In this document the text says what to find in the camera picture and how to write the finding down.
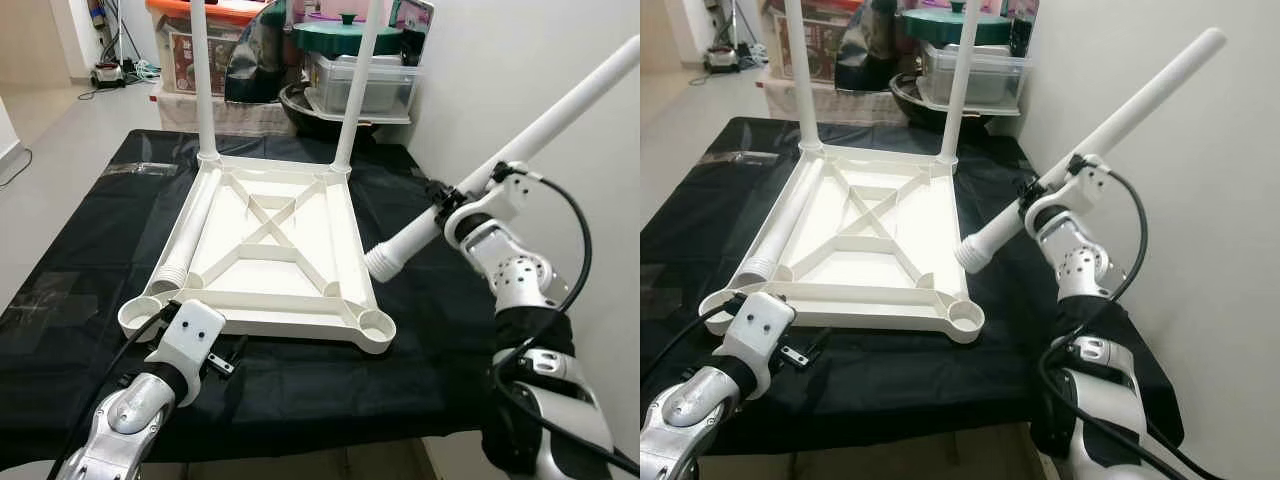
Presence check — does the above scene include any cream plastic children table top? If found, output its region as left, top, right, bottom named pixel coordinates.
left=698, top=140, right=986, bottom=346
left=118, top=153, right=398, bottom=356

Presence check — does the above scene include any black tablecloth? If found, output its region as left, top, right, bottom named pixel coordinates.
left=640, top=115, right=1186, bottom=456
left=0, top=128, right=601, bottom=466

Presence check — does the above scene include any clear plastic container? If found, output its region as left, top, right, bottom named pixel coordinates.
left=305, top=50, right=421, bottom=116
left=915, top=40, right=1031, bottom=111

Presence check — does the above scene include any black wok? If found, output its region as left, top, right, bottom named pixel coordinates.
left=280, top=82, right=381, bottom=141
left=888, top=72, right=991, bottom=131

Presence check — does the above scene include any clear tape cross patch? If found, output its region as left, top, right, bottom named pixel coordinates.
left=5, top=270, right=86, bottom=331

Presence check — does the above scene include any green pot lid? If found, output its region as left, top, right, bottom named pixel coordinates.
left=293, top=13, right=406, bottom=56
left=900, top=2, right=1013, bottom=46

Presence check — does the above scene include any beige patterned cloth cover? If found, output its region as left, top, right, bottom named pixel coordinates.
left=150, top=88, right=291, bottom=136
left=760, top=75, right=896, bottom=126

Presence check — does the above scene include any black plastic bag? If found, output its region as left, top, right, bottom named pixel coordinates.
left=225, top=0, right=301, bottom=104
left=835, top=0, right=906, bottom=93

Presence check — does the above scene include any pink storage box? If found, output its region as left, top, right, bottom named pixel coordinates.
left=300, top=0, right=371, bottom=21

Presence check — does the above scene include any orange lid storage box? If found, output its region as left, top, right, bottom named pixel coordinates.
left=765, top=0, right=871, bottom=86
left=145, top=0, right=271, bottom=99

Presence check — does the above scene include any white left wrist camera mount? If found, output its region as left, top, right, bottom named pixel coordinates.
left=148, top=300, right=227, bottom=379
left=712, top=292, right=798, bottom=403

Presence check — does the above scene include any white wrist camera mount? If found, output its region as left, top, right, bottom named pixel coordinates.
left=712, top=292, right=798, bottom=403
left=443, top=160, right=531, bottom=249
left=148, top=300, right=227, bottom=379
left=1025, top=152, right=1109, bottom=236

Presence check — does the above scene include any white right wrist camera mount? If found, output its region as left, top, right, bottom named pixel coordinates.
left=443, top=160, right=531, bottom=249
left=1025, top=152, right=1109, bottom=236

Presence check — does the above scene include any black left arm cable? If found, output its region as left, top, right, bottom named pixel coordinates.
left=640, top=290, right=746, bottom=346
left=45, top=305, right=186, bottom=480

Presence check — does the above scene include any grey upright hose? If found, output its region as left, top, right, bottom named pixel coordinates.
left=95, top=0, right=131, bottom=63

